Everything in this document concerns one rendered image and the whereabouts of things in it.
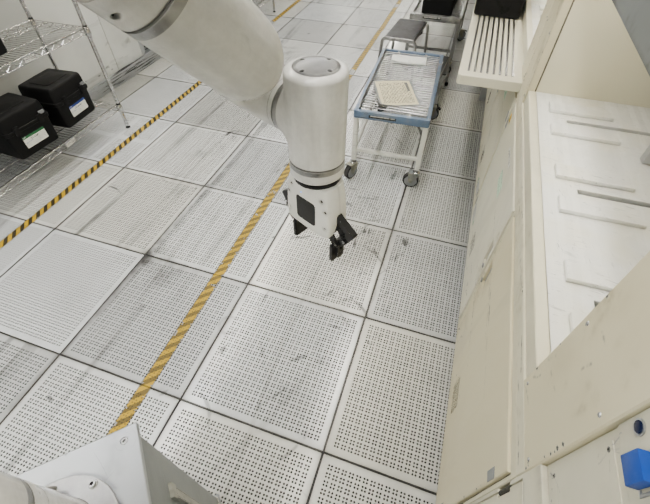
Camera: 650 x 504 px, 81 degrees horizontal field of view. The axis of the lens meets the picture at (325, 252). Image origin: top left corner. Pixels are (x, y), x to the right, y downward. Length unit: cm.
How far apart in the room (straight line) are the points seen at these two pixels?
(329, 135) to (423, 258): 159
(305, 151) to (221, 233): 169
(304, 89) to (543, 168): 94
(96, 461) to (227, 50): 74
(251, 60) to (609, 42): 144
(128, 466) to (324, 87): 72
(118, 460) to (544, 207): 112
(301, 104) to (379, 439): 131
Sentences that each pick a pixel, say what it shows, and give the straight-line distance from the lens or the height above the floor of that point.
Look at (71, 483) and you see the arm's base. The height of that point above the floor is 77.
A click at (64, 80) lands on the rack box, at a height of 44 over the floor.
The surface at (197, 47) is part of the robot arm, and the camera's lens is 37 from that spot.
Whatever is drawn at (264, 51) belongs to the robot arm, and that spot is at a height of 138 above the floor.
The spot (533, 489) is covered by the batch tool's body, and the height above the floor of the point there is 84.
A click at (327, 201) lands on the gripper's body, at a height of 114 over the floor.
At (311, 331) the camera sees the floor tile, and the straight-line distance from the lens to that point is 176.
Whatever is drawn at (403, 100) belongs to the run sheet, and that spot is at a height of 46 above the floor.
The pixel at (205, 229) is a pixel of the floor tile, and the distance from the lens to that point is 225.
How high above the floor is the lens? 153
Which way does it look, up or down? 49 degrees down
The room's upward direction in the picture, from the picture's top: straight up
